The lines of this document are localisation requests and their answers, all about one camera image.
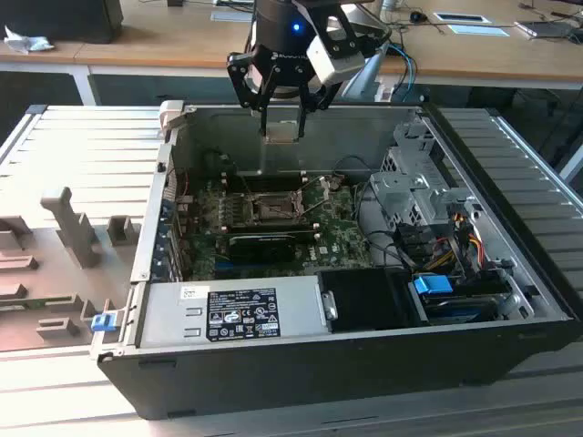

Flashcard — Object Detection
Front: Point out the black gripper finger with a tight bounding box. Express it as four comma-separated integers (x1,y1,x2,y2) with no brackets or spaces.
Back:
226,48,280,137
295,67,341,139

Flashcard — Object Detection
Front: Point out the silver CPU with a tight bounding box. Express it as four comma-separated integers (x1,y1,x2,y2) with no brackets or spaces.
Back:
262,123,300,145

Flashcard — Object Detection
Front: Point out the metal socket cover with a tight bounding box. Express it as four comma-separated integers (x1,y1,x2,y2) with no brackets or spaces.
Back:
293,175,338,218

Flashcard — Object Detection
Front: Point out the black RAM slot bank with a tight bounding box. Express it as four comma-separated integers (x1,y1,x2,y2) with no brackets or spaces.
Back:
226,169,307,193
226,219,320,239

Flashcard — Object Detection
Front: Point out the CPU socket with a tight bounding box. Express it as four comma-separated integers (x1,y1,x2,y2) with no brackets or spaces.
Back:
247,189,305,225

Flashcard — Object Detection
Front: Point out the wooden desk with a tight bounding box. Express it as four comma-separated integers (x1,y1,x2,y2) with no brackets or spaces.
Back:
0,0,583,107

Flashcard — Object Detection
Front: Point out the silver metal drive cage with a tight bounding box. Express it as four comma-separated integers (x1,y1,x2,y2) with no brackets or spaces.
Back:
367,121,480,231

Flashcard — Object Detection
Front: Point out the green motherboard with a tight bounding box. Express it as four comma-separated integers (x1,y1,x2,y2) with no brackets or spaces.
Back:
179,175,379,281

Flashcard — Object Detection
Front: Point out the black graphics card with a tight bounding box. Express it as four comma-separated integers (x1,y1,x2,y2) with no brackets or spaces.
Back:
226,231,298,266

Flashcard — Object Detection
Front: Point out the white framed desk hatch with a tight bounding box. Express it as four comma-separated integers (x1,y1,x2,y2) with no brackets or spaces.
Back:
432,11,494,25

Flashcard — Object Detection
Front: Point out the black box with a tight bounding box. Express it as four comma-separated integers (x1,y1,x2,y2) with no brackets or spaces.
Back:
0,0,125,46

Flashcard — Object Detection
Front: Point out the crumpled white paper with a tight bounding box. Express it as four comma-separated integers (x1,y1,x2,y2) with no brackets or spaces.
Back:
3,25,56,56

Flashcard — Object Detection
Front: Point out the blue disk carrier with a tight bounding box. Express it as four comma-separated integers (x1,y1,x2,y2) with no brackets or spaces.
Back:
412,272,455,298

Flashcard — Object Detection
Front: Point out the silver laptop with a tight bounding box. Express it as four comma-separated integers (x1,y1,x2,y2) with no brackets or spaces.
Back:
514,19,578,41

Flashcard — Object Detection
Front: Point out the silver power supply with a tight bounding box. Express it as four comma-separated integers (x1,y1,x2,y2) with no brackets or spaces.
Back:
135,275,330,348

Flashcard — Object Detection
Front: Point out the grey parts rack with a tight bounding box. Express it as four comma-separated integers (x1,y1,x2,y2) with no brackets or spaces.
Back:
0,185,143,354

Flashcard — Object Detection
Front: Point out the black PC case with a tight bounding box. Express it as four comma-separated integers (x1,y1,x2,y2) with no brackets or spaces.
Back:
96,99,583,421

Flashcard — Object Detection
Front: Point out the blue plastic clip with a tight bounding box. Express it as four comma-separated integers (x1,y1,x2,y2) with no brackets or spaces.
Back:
90,313,116,333

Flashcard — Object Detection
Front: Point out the green RAM stick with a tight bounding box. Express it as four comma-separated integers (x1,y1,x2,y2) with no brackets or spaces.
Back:
0,295,79,313

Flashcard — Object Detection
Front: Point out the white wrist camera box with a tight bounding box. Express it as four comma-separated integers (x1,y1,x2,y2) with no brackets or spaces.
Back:
305,15,366,86

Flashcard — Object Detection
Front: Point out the thin black wire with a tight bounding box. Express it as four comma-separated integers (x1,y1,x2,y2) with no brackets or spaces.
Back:
333,156,380,184

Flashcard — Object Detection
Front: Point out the blue cable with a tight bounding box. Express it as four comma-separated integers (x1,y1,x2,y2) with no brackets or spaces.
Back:
386,42,418,102

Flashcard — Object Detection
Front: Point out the yellow red wire bundle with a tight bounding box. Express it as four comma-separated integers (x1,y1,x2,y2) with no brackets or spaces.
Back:
427,213,485,270

